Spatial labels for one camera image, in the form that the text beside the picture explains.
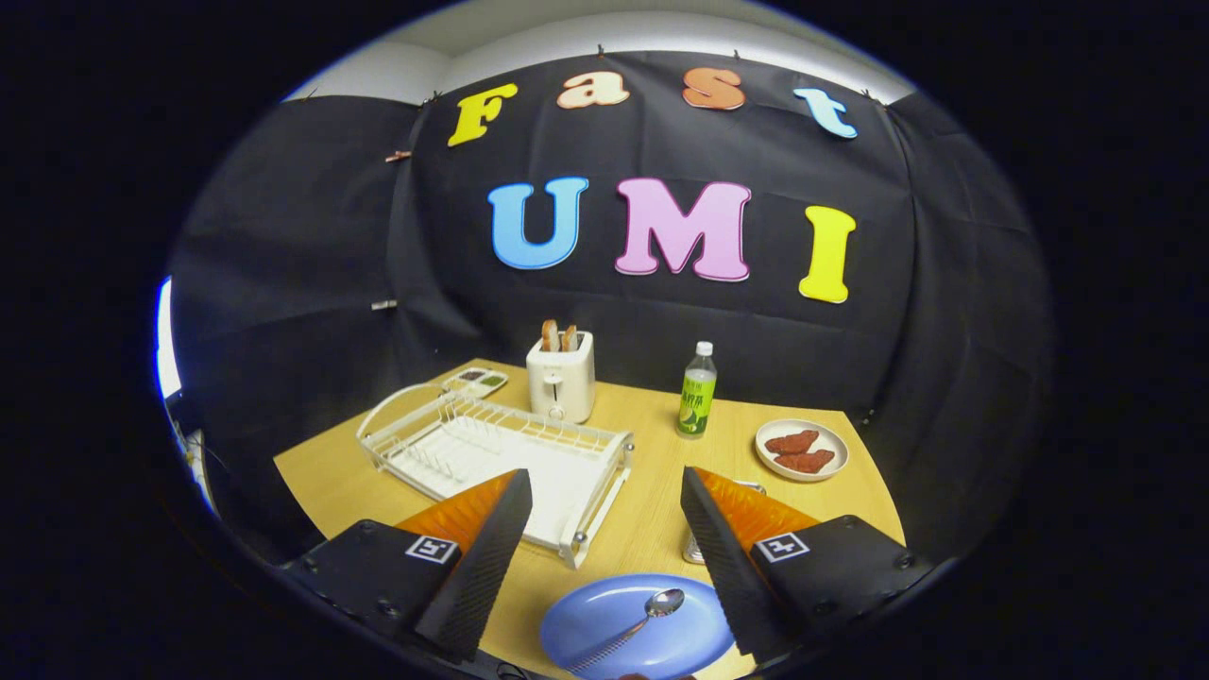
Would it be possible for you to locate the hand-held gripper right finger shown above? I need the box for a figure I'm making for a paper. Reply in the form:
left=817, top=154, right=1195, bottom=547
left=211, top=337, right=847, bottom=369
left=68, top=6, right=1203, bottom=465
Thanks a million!
left=680, top=466, right=936, bottom=662

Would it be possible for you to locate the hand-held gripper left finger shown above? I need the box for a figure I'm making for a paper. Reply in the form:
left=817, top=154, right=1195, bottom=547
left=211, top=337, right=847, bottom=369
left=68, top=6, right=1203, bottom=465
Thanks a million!
left=283, top=468, right=534, bottom=662

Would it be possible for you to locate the metal wire basket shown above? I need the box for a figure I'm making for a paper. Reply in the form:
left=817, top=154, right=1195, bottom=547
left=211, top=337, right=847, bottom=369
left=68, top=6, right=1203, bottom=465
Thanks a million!
left=684, top=480, right=768, bottom=566

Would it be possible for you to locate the metal spoon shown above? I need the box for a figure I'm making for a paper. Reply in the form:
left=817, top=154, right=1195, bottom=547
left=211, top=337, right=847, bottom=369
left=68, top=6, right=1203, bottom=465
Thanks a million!
left=567, top=588, right=686, bottom=674

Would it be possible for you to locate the blue plate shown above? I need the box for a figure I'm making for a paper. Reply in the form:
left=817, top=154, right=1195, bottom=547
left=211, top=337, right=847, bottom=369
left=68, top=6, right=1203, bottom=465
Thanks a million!
left=540, top=573, right=736, bottom=680

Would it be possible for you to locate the white wire dish rack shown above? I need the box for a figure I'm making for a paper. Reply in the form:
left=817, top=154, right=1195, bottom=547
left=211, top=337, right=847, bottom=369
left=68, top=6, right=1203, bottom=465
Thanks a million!
left=356, top=382, right=635, bottom=570

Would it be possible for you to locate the white plate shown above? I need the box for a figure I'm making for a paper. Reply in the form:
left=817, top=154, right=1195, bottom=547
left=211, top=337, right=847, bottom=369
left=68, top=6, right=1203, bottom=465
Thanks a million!
left=755, top=418, right=850, bottom=483

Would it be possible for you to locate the green label drink bottle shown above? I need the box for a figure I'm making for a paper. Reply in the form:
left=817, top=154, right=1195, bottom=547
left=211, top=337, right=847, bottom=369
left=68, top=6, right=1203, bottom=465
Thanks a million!
left=676, top=341, right=718, bottom=440

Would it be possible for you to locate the white toaster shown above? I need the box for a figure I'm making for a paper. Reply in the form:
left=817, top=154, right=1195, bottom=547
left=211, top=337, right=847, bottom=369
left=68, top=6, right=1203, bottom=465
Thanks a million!
left=526, top=331, right=596, bottom=424

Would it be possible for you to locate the black backdrop cloth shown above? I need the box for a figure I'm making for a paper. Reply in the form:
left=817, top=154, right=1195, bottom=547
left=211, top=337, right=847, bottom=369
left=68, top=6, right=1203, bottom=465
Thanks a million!
left=168, top=49, right=1054, bottom=568

